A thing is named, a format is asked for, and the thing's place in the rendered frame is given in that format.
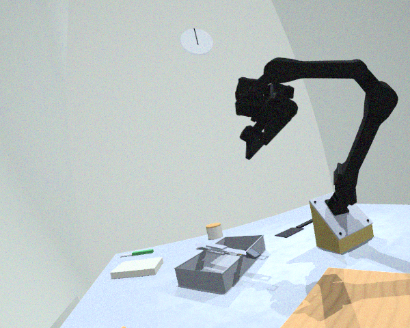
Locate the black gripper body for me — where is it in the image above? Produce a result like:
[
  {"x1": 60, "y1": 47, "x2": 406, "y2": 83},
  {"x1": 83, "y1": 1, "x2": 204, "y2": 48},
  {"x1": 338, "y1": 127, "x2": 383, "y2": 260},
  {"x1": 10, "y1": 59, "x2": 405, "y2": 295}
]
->
[{"x1": 239, "y1": 92, "x2": 298, "y2": 141}]

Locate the white jar with wooden lid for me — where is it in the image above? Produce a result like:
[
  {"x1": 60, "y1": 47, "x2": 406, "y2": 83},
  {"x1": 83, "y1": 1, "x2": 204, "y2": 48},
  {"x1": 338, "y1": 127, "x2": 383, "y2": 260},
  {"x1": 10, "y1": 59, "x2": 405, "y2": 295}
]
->
[{"x1": 206, "y1": 223, "x2": 223, "y2": 240}]

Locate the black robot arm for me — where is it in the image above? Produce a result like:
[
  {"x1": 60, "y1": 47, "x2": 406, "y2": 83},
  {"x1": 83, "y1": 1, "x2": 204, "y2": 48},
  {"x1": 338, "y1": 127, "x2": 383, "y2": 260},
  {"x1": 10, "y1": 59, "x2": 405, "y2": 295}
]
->
[{"x1": 235, "y1": 57, "x2": 398, "y2": 216}]

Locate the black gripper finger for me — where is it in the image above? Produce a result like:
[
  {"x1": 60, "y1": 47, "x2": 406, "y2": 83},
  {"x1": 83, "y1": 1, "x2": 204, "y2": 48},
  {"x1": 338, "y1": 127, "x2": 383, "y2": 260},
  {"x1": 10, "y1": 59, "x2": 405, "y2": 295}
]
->
[
  {"x1": 262, "y1": 105, "x2": 292, "y2": 145},
  {"x1": 241, "y1": 132, "x2": 264, "y2": 160}
]

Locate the black spatula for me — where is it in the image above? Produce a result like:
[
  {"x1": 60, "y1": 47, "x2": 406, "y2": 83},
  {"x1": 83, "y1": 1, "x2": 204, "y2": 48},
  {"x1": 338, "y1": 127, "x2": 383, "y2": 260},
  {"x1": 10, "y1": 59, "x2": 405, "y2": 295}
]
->
[{"x1": 274, "y1": 219, "x2": 313, "y2": 238}]

